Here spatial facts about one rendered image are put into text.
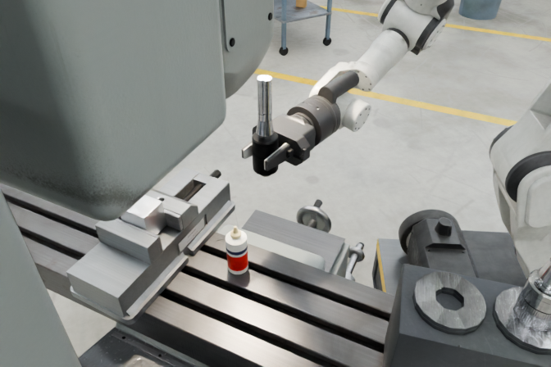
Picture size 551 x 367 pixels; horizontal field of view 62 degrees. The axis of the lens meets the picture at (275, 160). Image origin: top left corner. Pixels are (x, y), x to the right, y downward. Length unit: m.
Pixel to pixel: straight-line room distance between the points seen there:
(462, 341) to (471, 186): 2.15
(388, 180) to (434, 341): 2.06
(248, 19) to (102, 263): 0.54
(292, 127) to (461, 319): 0.43
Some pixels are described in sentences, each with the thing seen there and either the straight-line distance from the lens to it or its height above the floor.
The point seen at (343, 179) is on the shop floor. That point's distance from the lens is 2.61.
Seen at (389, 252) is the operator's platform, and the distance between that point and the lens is 1.68.
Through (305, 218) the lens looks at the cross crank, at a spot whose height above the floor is 0.61.
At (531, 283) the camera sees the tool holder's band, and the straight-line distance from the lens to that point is 0.63.
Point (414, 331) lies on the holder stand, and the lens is 0.63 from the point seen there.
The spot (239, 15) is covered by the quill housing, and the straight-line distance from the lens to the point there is 0.51.
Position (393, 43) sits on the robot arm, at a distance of 1.04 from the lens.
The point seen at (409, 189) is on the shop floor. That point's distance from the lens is 2.62.
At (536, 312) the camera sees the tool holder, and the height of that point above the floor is 1.14.
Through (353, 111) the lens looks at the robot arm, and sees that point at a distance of 0.93.
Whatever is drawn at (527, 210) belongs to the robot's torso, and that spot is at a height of 0.94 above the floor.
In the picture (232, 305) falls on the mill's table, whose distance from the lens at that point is 0.87.
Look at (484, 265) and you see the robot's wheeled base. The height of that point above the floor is 0.57.
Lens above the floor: 1.60
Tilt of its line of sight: 36 degrees down
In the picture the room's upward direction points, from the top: straight up
